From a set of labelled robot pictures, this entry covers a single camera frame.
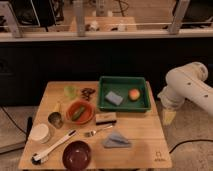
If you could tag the green plastic tray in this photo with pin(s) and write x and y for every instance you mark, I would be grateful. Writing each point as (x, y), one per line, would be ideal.
(121, 86)

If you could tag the gray folded cloth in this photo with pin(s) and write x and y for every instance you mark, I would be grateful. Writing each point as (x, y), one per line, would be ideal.
(116, 140)

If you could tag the orange plate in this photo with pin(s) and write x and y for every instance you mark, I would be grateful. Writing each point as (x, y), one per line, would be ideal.
(85, 117)

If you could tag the blue sponge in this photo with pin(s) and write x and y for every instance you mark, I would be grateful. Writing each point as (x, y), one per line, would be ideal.
(114, 98)

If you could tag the yellow small object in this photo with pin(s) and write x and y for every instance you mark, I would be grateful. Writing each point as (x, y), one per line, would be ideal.
(57, 107)

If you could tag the green pickle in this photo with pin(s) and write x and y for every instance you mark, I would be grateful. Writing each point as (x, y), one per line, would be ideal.
(78, 113)

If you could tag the metal cup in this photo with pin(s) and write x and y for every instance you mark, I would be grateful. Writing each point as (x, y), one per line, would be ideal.
(55, 119)

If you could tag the dark grape bunch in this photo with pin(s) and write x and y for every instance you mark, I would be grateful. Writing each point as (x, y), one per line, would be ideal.
(86, 93)

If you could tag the wooden block with black base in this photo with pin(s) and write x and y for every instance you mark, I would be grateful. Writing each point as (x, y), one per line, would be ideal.
(104, 118)

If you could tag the white ribbed gripper body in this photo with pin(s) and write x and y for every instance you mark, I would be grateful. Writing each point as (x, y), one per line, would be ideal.
(170, 99)

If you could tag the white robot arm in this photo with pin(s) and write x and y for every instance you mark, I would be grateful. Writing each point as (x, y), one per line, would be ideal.
(186, 82)

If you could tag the red yellow apple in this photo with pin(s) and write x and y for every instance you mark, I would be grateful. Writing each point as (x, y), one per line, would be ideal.
(134, 94)

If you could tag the white round container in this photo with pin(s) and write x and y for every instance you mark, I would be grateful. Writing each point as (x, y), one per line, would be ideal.
(40, 133)

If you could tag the dark red bowl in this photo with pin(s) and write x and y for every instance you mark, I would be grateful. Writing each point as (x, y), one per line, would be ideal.
(76, 156)

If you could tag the metal fork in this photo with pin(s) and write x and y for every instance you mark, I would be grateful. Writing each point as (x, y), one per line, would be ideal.
(94, 132)

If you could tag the green translucent cup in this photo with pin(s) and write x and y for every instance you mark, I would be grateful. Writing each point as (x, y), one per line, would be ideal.
(70, 92)

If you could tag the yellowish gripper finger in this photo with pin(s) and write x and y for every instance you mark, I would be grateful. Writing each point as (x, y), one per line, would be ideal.
(168, 116)

